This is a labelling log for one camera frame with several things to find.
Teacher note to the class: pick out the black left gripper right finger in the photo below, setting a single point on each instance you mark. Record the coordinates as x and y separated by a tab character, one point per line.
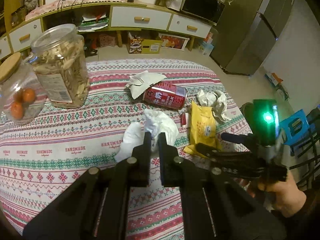
214	206

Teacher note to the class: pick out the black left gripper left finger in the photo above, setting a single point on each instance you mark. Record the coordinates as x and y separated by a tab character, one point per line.
95	206

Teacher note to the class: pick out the yellow snack packet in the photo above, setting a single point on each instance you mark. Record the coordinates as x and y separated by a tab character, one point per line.
202	129

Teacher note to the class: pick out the white paper ball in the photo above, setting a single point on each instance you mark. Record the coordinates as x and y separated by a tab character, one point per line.
217	100

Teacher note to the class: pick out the red drink can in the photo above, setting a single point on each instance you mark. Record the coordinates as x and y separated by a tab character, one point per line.
166	95

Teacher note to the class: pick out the white torn paper sheet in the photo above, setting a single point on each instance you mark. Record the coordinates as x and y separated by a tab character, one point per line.
140	82

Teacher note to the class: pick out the dark round trash bin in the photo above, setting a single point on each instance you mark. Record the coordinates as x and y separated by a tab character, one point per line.
247	111

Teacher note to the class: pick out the person right hand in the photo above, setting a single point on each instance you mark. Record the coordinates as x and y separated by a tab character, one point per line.
289	199

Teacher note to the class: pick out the blue plastic stool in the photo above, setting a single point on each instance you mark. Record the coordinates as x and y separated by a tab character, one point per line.
295	127

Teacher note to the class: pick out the small red white wrapper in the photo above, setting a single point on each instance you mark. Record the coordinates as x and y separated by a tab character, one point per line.
183	119

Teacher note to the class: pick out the grey refrigerator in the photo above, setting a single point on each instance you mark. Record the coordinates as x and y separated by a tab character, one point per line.
247	32

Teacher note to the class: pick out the glass jar with cork lid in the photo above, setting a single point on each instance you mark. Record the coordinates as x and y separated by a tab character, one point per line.
22	95

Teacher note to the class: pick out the plastic jar of seeds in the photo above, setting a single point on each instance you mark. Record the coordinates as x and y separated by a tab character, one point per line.
60	66

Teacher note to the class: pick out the black microwave oven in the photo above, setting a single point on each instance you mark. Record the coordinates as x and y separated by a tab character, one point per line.
210	10

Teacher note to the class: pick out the yellow cardboard box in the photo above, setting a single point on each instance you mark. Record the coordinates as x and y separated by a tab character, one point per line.
143	43

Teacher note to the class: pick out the white wooden tv cabinet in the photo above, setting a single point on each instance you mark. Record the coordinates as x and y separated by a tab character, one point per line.
122	16

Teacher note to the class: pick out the yellow wooden shelf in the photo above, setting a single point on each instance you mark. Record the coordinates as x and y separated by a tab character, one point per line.
15	11

